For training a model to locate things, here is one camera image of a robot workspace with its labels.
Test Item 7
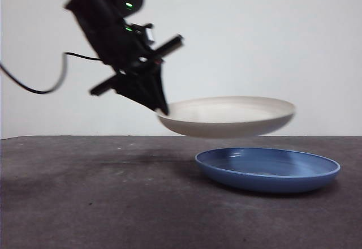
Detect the pale grey left camera box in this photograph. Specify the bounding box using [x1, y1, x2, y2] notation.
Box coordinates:
[144, 27, 156, 46]

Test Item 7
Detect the white round plate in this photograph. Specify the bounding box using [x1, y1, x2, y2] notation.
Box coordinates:
[157, 96, 296, 139]

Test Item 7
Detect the blue round plate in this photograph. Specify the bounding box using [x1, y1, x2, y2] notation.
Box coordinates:
[194, 147, 342, 195]

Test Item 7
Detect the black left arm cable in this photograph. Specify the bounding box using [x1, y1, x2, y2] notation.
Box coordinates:
[0, 51, 104, 95]

